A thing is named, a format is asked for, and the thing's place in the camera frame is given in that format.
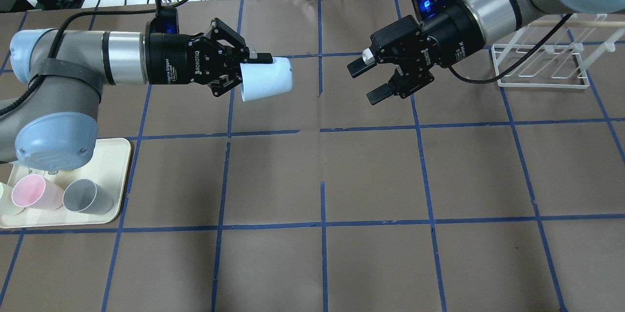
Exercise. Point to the beige plastic tray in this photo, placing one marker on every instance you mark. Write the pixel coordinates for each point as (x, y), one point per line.
(108, 168)

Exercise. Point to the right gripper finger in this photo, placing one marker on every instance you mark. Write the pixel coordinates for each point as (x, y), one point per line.
(384, 91)
(362, 64)

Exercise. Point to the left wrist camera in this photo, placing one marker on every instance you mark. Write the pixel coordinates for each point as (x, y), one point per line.
(165, 21)

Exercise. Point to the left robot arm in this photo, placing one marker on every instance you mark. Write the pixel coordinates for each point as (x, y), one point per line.
(54, 124)

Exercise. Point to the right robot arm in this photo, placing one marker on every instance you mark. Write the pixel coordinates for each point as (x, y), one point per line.
(499, 18)

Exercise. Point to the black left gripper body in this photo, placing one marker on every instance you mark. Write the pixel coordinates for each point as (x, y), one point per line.
(172, 59)

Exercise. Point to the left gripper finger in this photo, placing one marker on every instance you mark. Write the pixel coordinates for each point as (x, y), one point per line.
(250, 55)
(225, 83)

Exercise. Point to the grey cup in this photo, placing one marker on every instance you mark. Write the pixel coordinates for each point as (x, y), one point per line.
(87, 197)

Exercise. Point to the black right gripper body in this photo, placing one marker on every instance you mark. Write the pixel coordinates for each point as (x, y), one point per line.
(447, 33)

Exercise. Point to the pink cup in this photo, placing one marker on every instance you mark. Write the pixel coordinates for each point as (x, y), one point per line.
(35, 192)

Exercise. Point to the light blue ikea cup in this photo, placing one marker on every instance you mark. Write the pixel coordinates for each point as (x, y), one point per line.
(263, 80)

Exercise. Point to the white wire cup rack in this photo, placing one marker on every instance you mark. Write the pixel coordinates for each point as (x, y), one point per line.
(562, 62)

